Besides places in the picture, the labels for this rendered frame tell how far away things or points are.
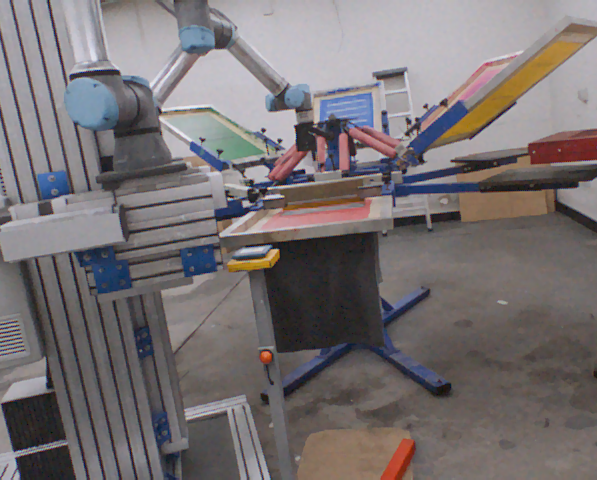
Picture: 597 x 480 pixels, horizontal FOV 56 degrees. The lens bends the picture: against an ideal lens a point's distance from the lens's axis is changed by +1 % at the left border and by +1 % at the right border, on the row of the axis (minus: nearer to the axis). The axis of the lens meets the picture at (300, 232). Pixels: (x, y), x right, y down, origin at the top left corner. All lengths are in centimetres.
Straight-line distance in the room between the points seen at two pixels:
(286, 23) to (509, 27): 239
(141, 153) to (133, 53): 570
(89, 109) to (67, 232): 29
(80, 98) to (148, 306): 71
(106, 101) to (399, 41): 534
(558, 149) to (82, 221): 180
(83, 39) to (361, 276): 110
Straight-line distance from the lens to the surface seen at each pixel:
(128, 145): 149
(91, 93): 136
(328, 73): 649
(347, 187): 232
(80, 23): 141
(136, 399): 186
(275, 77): 214
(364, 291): 191
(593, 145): 241
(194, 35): 129
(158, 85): 216
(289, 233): 178
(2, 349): 178
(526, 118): 660
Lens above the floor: 131
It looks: 11 degrees down
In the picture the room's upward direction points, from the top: 8 degrees counter-clockwise
